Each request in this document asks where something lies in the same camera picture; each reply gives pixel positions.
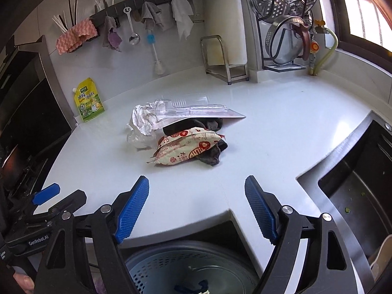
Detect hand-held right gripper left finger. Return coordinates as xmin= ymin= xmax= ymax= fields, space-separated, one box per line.
xmin=37 ymin=175 xmax=150 ymax=294

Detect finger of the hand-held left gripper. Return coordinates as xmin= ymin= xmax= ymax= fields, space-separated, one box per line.
xmin=32 ymin=183 xmax=61 ymax=205
xmin=31 ymin=189 xmax=87 ymax=221

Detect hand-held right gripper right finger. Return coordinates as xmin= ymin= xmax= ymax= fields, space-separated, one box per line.
xmin=244 ymin=175 xmax=357 ymax=294

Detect blue perforated waste bin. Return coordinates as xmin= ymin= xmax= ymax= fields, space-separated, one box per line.
xmin=124 ymin=240 xmax=261 ymax=294

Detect clear plastic bag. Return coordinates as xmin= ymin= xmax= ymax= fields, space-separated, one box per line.
xmin=127 ymin=129 xmax=157 ymax=151

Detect dark grey cloth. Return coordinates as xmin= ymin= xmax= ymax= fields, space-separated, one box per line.
xmin=162 ymin=117 xmax=229 ymax=167

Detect printed snack wrapper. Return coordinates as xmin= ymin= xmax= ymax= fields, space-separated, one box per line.
xmin=146 ymin=127 xmax=226 ymax=166

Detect white paper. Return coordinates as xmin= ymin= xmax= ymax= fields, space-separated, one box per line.
xmin=127 ymin=104 xmax=168 ymax=137

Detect clear plastic blister pack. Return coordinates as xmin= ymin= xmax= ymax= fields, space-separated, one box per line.
xmin=149 ymin=96 xmax=247 ymax=127

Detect person's left hand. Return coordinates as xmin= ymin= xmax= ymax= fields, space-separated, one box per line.
xmin=13 ymin=274 xmax=35 ymax=294

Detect black integrated stove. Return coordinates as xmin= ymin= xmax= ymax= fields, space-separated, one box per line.
xmin=0 ymin=35 xmax=76 ymax=209

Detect yellow green sauce pouch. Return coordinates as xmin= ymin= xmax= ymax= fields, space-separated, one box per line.
xmin=73 ymin=77 xmax=105 ymax=123

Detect stainless steel sink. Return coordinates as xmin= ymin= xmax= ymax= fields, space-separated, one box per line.
xmin=296 ymin=110 xmax=392 ymax=283

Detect white dish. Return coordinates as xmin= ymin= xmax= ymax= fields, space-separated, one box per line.
xmin=369 ymin=252 xmax=392 ymax=283

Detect metal cutting board rack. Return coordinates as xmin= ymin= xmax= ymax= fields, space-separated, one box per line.
xmin=200 ymin=35 xmax=249 ymax=85

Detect black pot lid rack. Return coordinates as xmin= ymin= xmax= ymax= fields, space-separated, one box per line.
xmin=238 ymin=0 xmax=307 ymax=73

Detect pink wavy dishcloth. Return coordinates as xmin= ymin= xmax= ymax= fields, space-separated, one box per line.
xmin=56 ymin=18 xmax=98 ymax=55

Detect grey purple dishcloth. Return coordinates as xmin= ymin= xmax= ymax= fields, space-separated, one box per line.
xmin=102 ymin=15 xmax=122 ymax=52

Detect glass pot lid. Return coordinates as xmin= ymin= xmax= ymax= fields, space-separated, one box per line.
xmin=265 ymin=15 xmax=315 ymax=67

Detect bundle of white straws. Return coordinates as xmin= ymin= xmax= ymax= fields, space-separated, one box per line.
xmin=52 ymin=13 xmax=68 ymax=33

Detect gas valve with orange dial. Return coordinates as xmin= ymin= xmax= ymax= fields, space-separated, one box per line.
xmin=307 ymin=20 xmax=327 ymax=74

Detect blue white bottle brush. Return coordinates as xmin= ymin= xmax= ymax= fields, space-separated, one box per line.
xmin=146 ymin=29 xmax=166 ymax=75

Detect black chopsticks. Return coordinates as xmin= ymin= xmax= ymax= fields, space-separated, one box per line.
xmin=68 ymin=0 xmax=80 ymax=25

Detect white hanging cloth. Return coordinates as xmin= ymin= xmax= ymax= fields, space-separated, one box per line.
xmin=171 ymin=0 xmax=194 ymax=40

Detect grey hanging cloth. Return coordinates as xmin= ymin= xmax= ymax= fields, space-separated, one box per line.
xmin=140 ymin=1 xmax=163 ymax=31

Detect white cutting board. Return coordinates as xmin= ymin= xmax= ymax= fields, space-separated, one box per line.
xmin=202 ymin=0 xmax=249 ymax=68

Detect window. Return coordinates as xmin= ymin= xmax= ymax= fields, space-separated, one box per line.
xmin=324 ymin=0 xmax=392 ymax=53

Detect white handled metal spoon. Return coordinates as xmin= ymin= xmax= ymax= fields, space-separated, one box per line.
xmin=123 ymin=6 xmax=141 ymax=45

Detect yellow green gas hose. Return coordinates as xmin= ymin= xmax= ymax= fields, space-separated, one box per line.
xmin=312 ymin=29 xmax=339 ymax=76

